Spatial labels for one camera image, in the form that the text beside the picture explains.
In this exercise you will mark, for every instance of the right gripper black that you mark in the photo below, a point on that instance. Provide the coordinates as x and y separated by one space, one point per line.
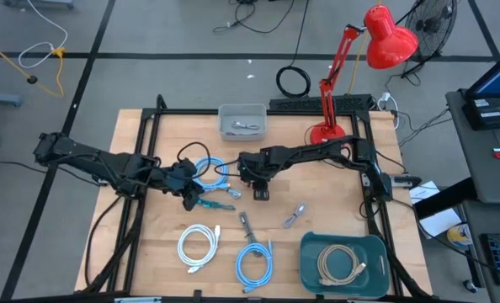
260 168

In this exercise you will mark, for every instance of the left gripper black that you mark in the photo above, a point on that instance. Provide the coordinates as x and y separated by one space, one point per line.
187 186

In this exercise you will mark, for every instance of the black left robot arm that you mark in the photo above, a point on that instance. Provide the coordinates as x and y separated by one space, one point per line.
86 153

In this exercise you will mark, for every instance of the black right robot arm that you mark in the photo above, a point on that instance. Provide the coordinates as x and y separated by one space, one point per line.
317 149

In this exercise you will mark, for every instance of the grey plastic bin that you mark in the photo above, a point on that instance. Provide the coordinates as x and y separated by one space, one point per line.
241 113

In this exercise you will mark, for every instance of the black perforated power strip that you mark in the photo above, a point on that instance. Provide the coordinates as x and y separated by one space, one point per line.
300 103

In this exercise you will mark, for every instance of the teal plastic bin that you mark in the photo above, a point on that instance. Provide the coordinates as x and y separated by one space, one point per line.
374 248

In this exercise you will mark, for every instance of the white paper sheet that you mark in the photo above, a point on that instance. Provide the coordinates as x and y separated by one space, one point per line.
422 191
439 221

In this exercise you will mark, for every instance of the red desk lamp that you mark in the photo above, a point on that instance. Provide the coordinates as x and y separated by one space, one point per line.
391 42

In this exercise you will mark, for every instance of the black round floor cap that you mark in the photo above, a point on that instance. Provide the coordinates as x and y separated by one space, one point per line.
32 79

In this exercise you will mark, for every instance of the round printed disc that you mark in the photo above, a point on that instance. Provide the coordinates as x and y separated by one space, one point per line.
458 235

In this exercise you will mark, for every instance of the grey side desk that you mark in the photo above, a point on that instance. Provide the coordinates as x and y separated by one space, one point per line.
481 168

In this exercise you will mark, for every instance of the black floor fan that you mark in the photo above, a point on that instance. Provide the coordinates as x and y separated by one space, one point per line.
433 21

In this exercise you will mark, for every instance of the small black computer box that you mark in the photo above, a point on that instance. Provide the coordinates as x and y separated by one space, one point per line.
485 120

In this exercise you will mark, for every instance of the dark grey desk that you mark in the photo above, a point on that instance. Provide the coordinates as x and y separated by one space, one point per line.
485 219

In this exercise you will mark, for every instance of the black caster wheel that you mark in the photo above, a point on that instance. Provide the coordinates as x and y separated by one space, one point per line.
470 286

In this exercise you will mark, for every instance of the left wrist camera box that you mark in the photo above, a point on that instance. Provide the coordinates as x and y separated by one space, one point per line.
185 167

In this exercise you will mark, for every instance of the black aluminium table frame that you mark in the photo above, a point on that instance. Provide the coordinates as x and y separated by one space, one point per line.
182 112

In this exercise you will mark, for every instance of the silver metal bracket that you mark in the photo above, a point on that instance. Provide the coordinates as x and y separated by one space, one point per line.
137 300

